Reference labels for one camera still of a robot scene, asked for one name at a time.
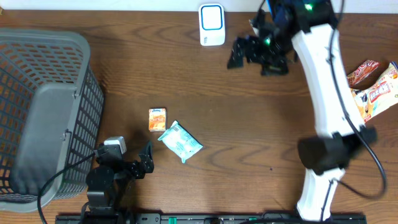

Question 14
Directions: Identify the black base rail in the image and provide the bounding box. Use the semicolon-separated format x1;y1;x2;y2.
55;212;368;224

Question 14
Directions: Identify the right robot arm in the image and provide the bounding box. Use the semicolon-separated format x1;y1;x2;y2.
227;1;377;223

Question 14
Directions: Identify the red Top chocolate bar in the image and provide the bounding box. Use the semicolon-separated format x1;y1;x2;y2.
347;60;380;88

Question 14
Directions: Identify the white barcode scanner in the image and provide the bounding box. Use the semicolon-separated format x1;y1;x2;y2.
198;3;226;47

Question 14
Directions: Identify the mint green wipes packet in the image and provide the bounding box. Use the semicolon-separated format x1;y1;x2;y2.
158;120;203;164

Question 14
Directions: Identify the orange tissue pack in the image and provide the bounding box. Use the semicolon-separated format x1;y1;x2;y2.
149;108;167;132

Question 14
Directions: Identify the grey plastic shopping basket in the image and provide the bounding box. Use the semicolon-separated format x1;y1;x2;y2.
1;28;104;213

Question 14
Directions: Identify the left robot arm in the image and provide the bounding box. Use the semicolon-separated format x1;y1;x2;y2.
80;141;154;223

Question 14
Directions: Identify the yellow snack chips bag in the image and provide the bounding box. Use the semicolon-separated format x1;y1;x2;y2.
351;62;397;123

